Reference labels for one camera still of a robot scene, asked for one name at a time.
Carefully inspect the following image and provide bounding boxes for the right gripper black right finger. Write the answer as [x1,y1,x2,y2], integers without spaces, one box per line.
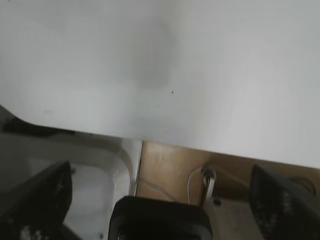
[249,163,320,240]

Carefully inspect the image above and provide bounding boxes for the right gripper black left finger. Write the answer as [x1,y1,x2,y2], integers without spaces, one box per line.
[0,160,76,240]

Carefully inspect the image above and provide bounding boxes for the beige mounting block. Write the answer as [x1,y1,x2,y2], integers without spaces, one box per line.
[203,196,266,240]

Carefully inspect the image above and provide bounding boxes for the thin white cable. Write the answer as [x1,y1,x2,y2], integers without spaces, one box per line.
[186,167,205,205]

